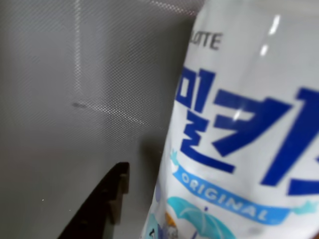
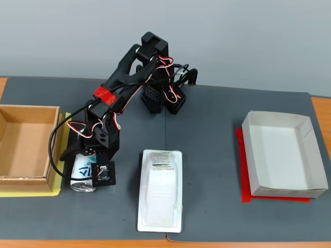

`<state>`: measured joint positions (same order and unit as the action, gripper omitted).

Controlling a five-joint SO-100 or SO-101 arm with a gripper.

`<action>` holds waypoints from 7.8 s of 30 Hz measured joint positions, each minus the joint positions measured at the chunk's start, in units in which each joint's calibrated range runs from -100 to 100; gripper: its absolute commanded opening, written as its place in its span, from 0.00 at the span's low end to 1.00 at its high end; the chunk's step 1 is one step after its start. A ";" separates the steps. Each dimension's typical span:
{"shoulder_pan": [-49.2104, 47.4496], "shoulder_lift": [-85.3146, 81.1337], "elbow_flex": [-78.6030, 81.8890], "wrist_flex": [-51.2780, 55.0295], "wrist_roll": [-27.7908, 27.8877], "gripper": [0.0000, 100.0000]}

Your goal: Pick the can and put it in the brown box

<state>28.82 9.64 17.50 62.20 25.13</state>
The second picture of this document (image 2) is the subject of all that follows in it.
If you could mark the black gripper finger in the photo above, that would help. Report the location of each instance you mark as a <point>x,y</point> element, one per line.
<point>71,152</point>

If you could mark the white plastic tray package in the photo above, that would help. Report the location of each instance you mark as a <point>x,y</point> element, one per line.
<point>160,191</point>

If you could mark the brown cardboard box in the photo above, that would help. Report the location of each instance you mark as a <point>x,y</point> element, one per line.
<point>26,147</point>

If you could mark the grey table mat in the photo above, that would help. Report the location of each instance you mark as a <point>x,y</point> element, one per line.
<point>212,155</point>
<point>103,214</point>

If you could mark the white paper box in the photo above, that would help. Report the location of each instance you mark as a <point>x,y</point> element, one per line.
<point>279,157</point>

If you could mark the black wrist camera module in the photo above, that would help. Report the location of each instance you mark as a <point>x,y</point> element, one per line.
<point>104,174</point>

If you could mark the white blue drink can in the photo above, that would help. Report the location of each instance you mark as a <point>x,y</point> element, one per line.
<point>80,171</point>

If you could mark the red tape band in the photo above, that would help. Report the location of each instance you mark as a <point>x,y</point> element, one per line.
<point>104,96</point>

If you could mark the yellow paper sheet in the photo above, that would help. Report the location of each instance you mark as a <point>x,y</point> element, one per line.
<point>58,186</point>

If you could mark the red paper sheet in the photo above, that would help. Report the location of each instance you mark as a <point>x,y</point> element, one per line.
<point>244,175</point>

